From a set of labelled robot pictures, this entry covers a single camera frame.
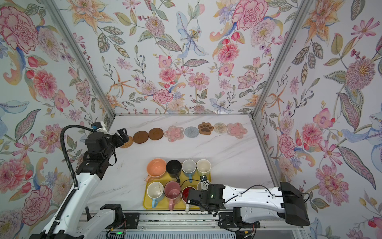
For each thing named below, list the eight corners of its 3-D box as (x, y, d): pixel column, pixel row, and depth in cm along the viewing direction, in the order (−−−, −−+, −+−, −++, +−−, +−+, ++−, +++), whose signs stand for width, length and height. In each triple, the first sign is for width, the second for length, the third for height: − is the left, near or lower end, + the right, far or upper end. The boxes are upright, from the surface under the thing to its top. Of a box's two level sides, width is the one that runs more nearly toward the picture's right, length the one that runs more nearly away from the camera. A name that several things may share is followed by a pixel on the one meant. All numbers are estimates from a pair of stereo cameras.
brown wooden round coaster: (132, 143, 107) (131, 141, 105) (135, 133, 113) (134, 130, 111) (147, 143, 107) (146, 141, 105) (149, 133, 113) (148, 130, 111)
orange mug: (147, 183, 87) (144, 178, 81) (150, 163, 95) (148, 158, 90) (164, 183, 87) (162, 178, 82) (166, 163, 95) (165, 158, 90)
